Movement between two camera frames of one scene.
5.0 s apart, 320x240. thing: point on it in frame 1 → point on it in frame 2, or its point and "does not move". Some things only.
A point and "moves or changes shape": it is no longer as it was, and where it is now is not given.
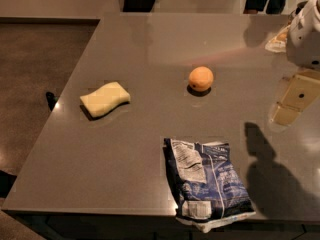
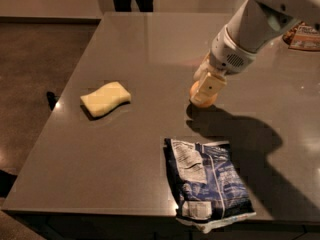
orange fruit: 200,78 moves or changes shape
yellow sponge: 104,101 does not move
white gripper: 305,40 → 227,55
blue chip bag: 207,185 does not move
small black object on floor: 51,100 does not move
